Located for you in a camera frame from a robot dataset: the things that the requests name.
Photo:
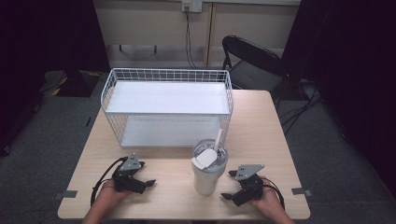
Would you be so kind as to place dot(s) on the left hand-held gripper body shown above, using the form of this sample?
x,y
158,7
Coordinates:
x,y
126,182

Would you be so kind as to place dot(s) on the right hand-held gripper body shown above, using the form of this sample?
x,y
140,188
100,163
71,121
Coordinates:
x,y
249,185

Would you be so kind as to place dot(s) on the white tumbler cup with straw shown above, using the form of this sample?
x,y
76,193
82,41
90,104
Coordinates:
x,y
208,168

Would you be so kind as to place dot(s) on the person's left hand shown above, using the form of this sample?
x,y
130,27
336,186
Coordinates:
x,y
109,193

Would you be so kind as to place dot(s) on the person's right hand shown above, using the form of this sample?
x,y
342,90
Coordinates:
x,y
267,202

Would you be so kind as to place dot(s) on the grey tape strip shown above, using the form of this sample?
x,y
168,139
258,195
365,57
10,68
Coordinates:
x,y
66,194
301,191

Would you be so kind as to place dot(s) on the black folding chair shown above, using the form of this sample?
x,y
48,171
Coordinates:
x,y
253,67

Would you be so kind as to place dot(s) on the dark curtain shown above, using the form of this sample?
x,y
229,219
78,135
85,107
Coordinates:
x,y
351,77
40,56

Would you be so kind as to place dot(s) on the white wall socket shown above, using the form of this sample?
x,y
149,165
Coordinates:
x,y
192,5

